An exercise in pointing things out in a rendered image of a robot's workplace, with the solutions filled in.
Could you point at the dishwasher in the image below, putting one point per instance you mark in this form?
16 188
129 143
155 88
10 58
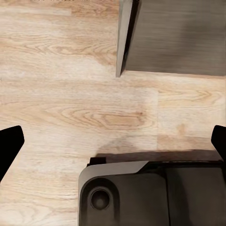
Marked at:
177 36

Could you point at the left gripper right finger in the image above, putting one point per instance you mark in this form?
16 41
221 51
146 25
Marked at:
218 139

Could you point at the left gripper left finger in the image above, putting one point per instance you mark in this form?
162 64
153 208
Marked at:
11 141

